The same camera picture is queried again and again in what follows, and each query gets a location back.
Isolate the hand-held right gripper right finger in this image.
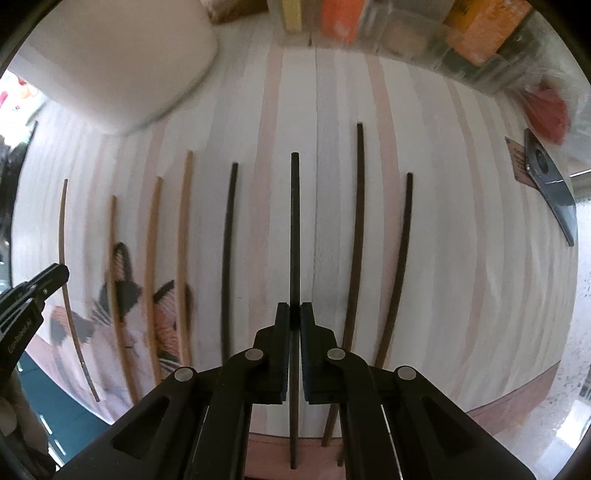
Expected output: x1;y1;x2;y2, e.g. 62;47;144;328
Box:
300;302;537;480

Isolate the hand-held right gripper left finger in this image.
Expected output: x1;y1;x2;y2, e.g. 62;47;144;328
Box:
55;302;294;480

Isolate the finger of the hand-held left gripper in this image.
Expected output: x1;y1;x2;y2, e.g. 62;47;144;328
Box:
27;263;70;302

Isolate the thin brown wooden chopstick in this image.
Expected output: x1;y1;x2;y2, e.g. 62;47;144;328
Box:
61;179;101;402

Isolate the light wooden chopstick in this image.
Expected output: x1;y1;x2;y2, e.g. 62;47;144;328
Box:
109;195;139;404
145;176;164;385
178;150;194;367

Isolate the dark brown chopstick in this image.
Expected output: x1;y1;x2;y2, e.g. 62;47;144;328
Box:
375;172;414;369
321;123;365;448

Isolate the black chopstick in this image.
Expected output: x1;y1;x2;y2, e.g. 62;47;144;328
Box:
289;152;301;470
221;162;239;363

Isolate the person's left forearm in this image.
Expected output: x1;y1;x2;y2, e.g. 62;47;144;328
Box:
0;369;57;474

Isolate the teal cabinet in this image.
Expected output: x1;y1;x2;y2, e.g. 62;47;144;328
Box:
17;354;114;464

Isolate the striped cat print tablecloth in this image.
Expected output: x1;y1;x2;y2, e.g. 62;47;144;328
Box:
13;37;579;480

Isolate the white container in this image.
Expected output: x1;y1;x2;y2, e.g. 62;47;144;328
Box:
8;0;221;136

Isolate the brown card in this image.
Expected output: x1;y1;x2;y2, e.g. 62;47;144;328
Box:
504;137;539;188

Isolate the blue smartphone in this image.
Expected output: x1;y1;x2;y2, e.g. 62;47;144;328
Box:
523;128;576;247

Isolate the orange packet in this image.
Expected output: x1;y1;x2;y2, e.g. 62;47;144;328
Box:
320;0;360;43

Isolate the clear plastic container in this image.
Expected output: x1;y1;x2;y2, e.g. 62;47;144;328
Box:
367;0;467;70

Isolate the yellow box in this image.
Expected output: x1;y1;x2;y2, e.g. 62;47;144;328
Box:
281;0;304;31

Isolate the red packet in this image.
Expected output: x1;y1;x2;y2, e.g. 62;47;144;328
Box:
525;87;570;145

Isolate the orange box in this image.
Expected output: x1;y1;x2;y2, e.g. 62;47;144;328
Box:
442;0;533;64

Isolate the clear plastic bag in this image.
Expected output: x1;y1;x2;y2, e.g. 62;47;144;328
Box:
503;14;591;176

